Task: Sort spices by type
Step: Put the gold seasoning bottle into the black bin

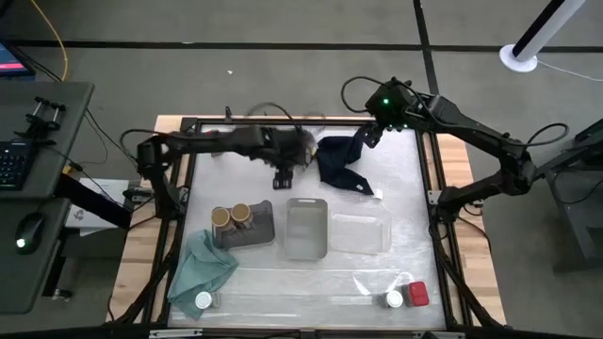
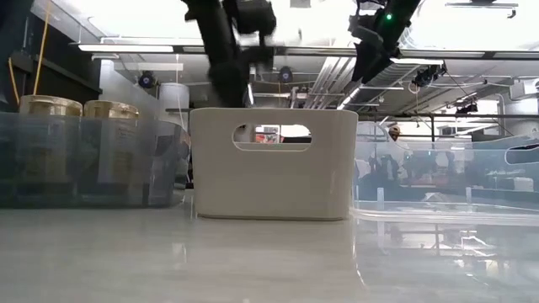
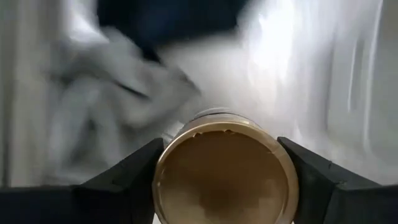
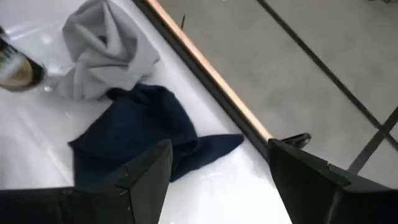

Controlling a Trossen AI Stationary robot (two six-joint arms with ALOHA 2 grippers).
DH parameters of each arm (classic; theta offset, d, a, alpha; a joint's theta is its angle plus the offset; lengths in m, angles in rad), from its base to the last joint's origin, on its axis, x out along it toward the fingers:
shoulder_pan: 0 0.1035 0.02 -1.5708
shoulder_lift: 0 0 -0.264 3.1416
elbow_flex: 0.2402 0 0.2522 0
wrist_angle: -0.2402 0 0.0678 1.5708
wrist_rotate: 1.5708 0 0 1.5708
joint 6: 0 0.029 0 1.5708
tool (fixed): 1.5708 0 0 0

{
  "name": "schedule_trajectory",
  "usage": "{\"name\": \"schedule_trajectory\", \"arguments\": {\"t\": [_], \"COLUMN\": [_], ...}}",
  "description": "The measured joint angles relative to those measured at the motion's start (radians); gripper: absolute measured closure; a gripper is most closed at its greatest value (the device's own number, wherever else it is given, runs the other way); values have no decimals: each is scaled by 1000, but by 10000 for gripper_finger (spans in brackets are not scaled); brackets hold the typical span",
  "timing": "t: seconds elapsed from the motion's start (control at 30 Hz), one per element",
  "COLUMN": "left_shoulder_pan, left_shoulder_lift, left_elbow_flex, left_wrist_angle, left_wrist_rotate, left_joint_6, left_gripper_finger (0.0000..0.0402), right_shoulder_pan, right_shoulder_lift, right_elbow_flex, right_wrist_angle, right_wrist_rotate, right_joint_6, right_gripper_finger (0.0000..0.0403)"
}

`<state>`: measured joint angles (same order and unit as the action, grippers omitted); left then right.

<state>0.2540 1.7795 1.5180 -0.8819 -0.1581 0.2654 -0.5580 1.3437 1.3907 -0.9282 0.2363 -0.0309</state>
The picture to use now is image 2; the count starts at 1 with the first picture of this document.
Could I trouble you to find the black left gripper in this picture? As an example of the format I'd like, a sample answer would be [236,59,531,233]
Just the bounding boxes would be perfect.
[209,61,253,109]

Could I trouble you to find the silver ceiling ducts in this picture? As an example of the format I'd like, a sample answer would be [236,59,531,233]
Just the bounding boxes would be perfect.
[302,56,367,110]

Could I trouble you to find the black track light cluster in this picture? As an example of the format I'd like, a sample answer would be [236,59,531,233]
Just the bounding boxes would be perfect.
[411,64,447,88]

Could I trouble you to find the smoky grey translucent bin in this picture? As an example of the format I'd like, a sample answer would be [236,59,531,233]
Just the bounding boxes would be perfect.
[0,111,191,210]

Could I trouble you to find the clear plastic bin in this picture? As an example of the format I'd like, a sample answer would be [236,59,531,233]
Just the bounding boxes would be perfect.
[351,120,539,228]

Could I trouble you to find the white cylindrical column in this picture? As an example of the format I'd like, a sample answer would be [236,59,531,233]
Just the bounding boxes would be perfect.
[158,82,190,111]

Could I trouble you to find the flat ceiling light fixture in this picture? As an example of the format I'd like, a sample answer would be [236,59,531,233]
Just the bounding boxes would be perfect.
[445,1,520,19]

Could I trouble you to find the black horizontal rail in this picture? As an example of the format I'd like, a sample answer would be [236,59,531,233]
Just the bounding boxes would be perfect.
[357,111,539,120]

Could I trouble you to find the long yellow hanging cable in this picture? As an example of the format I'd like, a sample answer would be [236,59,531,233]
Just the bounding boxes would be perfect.
[32,0,52,96]

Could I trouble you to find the long ceiling light beam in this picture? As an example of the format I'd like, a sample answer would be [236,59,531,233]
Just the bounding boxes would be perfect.
[69,40,539,60]

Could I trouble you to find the white plastic bin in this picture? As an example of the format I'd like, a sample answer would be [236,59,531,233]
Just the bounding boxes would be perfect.
[189,107,359,221]

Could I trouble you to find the person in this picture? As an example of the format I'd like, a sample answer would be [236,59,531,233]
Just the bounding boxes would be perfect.
[370,124,412,178]

